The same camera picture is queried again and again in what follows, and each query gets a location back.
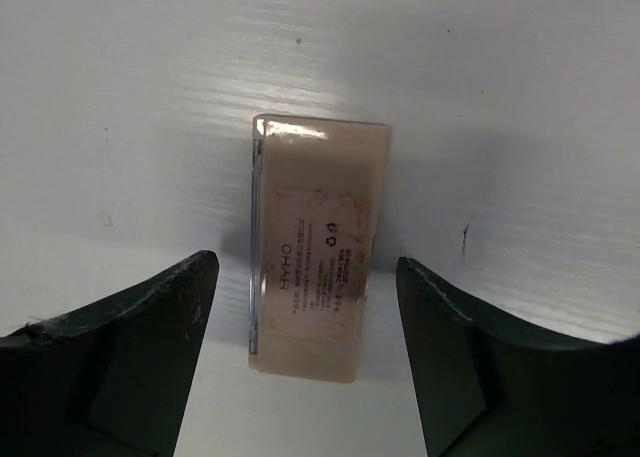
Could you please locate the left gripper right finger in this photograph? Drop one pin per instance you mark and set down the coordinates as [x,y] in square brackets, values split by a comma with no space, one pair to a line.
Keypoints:
[489,383]

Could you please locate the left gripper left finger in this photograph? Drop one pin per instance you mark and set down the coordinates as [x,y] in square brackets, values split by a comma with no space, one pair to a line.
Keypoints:
[111,378]

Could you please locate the pink rectangular makeup palette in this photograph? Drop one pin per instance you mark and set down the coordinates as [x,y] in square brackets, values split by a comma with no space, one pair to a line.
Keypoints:
[315,195]

